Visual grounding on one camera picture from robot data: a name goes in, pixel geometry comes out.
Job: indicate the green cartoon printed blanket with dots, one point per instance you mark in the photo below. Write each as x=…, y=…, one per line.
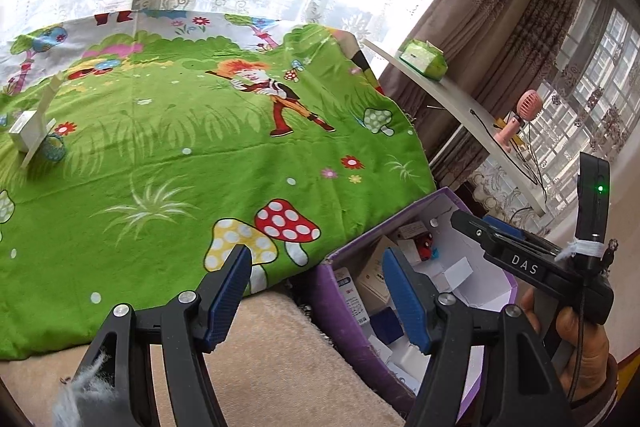
x=175, y=167

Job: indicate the person's right forearm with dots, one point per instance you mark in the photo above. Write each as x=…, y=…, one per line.
x=600, y=397

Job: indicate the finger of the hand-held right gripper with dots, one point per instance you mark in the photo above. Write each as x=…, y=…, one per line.
x=505, y=229
x=475, y=229

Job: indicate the beige plush cushion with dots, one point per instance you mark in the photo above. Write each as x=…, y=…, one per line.
x=250, y=377

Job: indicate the beige box with barcode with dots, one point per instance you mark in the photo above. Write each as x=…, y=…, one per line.
x=372, y=267

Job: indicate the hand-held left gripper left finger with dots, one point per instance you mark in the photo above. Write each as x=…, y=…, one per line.
x=230, y=292

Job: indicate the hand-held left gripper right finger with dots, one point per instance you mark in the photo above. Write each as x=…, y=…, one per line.
x=405, y=302

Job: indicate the white curved shelf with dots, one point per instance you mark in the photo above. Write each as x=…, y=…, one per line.
x=460, y=112

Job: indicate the white box blue red label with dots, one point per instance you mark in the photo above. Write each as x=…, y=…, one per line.
x=352, y=297

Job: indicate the brown patterned curtain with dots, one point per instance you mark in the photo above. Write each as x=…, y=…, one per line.
x=500, y=7

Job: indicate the white box black text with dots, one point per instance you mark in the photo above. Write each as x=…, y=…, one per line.
x=412, y=231

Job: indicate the white fluffy tuft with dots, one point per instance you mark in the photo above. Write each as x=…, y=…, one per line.
x=85, y=392

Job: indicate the person's right hand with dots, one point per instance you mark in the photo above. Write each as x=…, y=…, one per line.
x=590, y=352

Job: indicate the navy blue box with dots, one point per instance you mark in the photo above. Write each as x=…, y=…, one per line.
x=387, y=324

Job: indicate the purple storage box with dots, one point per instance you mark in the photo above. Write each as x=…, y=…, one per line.
x=330, y=307

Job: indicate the green tissue pack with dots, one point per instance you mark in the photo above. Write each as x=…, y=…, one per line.
x=425, y=59

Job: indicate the pink handheld fan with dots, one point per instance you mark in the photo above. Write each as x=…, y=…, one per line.
x=525, y=112

